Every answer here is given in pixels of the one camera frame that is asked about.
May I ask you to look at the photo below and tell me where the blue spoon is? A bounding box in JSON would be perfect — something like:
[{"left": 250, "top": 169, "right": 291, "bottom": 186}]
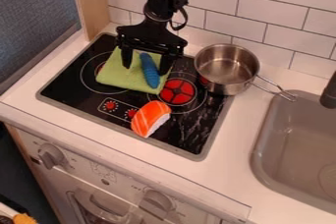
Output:
[{"left": 138, "top": 51, "right": 162, "bottom": 89}]

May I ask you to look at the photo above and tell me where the silver pot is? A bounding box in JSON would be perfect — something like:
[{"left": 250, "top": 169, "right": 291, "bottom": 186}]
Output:
[{"left": 193, "top": 43, "right": 299, "bottom": 102}]

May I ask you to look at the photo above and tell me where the orange toy sushi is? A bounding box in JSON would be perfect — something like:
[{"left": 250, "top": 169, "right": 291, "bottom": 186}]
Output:
[{"left": 130, "top": 100, "right": 174, "bottom": 139}]

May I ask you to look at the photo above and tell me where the toy sink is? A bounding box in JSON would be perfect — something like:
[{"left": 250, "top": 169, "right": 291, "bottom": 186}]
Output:
[{"left": 249, "top": 89, "right": 336, "bottom": 216}]

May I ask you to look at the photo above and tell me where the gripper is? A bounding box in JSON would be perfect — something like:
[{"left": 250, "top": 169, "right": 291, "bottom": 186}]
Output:
[{"left": 114, "top": 16, "right": 190, "bottom": 77}]

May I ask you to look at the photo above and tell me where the green cloth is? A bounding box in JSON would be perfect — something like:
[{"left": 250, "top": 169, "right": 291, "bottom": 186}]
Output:
[{"left": 94, "top": 46, "right": 174, "bottom": 95}]

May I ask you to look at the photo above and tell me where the toy stove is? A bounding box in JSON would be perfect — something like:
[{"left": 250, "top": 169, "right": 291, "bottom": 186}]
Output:
[{"left": 35, "top": 32, "right": 237, "bottom": 162}]

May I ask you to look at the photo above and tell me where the tap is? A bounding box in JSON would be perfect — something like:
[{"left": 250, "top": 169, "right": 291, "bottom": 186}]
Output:
[{"left": 318, "top": 70, "right": 336, "bottom": 110}]

